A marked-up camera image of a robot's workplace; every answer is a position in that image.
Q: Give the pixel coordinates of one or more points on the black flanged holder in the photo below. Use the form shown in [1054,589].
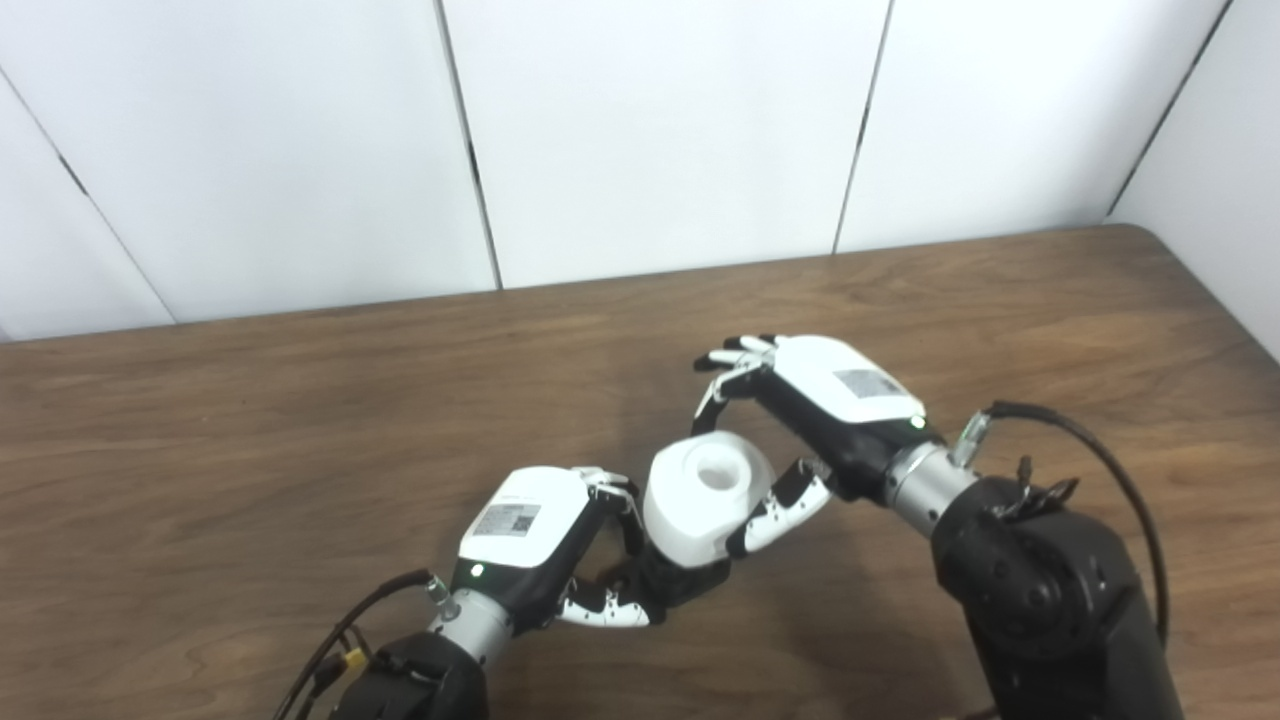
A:
[690,585]

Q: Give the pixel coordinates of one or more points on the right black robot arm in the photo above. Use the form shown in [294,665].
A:
[1050,600]

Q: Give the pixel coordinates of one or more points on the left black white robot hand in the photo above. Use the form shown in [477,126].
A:
[520,520]

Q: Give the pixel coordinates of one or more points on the round white plastic piece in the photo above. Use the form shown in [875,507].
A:
[690,510]

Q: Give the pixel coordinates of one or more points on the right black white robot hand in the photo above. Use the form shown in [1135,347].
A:
[850,400]

